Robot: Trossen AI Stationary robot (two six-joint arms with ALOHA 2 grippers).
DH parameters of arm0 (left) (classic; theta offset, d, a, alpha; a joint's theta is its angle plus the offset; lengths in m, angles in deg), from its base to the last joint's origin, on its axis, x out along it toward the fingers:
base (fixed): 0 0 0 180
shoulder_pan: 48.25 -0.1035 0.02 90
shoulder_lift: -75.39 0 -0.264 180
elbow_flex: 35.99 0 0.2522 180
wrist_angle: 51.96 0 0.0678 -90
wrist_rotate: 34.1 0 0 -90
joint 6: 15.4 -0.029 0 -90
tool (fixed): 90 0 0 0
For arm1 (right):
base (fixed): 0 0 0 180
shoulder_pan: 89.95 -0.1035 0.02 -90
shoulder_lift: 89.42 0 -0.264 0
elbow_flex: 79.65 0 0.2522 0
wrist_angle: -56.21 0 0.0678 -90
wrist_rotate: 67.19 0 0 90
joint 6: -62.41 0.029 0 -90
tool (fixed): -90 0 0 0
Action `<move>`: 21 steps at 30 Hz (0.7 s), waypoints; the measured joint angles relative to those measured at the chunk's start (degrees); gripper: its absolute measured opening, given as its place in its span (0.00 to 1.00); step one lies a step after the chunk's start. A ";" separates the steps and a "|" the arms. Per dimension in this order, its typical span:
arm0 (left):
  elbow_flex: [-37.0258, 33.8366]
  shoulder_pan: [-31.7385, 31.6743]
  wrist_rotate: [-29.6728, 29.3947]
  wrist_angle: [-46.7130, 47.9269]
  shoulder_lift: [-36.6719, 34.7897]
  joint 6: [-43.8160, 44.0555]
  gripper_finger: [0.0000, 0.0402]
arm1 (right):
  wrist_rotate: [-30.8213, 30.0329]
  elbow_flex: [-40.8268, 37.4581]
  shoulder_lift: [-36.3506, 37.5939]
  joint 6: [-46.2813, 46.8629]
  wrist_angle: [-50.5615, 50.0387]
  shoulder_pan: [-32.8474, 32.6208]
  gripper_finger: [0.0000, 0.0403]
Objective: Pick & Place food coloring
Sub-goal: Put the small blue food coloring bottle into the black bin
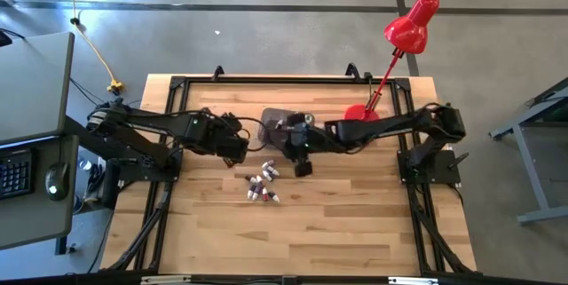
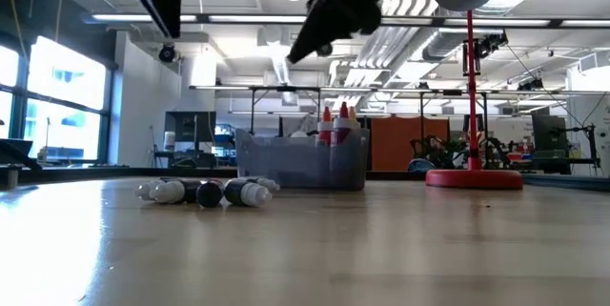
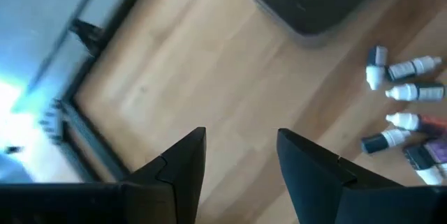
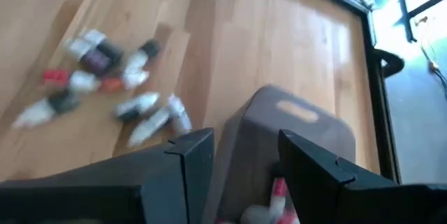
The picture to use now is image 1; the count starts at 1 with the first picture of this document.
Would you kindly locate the white object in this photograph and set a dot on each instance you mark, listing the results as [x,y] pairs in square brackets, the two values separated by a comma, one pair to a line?
[267,163]

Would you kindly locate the black computer mouse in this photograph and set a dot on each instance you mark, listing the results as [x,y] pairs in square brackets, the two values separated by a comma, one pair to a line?
[57,180]

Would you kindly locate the grey metal side table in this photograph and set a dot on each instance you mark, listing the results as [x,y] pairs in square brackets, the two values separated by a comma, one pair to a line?
[534,174]

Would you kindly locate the black keyboard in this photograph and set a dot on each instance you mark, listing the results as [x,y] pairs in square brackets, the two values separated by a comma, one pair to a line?
[15,174]

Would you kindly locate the grey office desk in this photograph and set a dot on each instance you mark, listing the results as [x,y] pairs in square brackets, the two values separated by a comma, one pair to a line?
[35,81]

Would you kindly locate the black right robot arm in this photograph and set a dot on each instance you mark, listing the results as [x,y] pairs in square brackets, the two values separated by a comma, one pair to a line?
[377,127]

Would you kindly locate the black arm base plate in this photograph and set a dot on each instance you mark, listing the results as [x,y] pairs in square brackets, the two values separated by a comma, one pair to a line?
[444,169]
[133,171]

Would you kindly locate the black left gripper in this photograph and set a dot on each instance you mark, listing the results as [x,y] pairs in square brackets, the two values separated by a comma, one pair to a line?
[233,147]

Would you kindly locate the black aluminium table frame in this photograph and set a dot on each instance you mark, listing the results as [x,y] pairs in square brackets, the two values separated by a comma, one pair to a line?
[310,80]

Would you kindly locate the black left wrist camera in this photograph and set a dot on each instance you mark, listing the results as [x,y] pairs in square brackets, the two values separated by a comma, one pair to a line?
[231,121]

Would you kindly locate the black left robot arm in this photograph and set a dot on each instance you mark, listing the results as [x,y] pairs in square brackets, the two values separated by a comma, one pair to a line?
[155,121]

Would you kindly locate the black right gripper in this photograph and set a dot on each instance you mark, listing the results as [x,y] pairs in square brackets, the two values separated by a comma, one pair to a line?
[304,136]

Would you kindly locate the red desk lamp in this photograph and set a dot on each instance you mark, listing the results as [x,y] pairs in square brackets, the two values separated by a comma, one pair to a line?
[410,32]

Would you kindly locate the grey translucent plastic bin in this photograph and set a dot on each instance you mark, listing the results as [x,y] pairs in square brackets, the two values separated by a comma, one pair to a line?
[268,132]

